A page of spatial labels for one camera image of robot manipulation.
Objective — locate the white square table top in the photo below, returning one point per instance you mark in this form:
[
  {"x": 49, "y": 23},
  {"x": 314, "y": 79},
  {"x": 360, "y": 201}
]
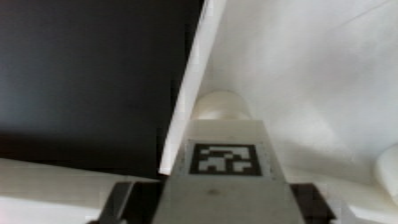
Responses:
[{"x": 303, "y": 55}]

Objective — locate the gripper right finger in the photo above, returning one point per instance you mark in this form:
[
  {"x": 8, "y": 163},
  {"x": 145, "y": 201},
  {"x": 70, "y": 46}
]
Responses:
[{"x": 316, "y": 209}]

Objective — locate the white table leg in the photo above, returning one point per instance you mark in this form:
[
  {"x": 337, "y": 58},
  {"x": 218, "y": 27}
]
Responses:
[{"x": 227, "y": 188}]

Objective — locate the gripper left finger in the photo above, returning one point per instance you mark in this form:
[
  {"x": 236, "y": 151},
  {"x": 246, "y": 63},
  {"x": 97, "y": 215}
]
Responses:
[{"x": 131, "y": 205}]

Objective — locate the white L-shaped obstacle fence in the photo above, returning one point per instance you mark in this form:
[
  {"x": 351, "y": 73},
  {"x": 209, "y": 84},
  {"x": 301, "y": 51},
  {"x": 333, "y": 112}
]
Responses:
[{"x": 54, "y": 195}]

